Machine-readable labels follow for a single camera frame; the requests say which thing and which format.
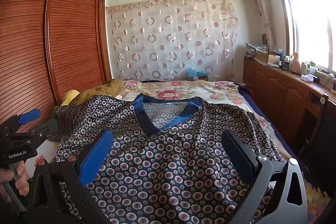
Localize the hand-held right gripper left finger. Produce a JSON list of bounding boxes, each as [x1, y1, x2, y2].
[[26, 130, 114, 224]]

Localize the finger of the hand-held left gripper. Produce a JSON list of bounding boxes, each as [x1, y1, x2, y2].
[[0, 109, 41, 135], [28, 118, 59, 141]]

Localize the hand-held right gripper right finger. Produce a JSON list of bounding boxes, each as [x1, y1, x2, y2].
[[221, 130, 308, 224]]

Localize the person's left hand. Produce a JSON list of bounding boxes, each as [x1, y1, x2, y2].
[[0, 161, 30, 203]]

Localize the navy medallion patterned quilt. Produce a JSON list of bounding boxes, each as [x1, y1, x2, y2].
[[25, 139, 332, 211]]

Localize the dark blue bedsheet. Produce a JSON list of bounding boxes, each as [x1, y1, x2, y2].
[[234, 82, 264, 111]]

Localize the navy medallion patterned pillow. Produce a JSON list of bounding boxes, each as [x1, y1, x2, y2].
[[76, 80, 125, 104]]

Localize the long wooden cabinet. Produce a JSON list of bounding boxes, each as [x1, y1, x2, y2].
[[243, 57, 336, 169]]

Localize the brown slatted wooden wardrobe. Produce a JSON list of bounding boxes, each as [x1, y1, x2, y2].
[[0, 0, 112, 135]]

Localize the blue tissue box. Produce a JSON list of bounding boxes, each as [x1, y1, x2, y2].
[[187, 68, 208, 80]]

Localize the dark wooden chair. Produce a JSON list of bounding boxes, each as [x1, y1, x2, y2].
[[297, 93, 330, 161]]

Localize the pink floral blanket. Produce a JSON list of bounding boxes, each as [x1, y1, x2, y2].
[[115, 79, 263, 135]]

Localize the open cardboard box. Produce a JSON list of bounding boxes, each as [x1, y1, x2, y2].
[[256, 50, 280, 66]]

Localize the stack of folded cloths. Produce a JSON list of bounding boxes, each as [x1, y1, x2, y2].
[[245, 42, 269, 53]]

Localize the sheer circle pattern curtain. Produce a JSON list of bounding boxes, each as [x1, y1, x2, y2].
[[105, 0, 239, 81]]

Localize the wooden framed window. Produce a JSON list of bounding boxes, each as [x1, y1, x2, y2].
[[272, 0, 336, 72]]

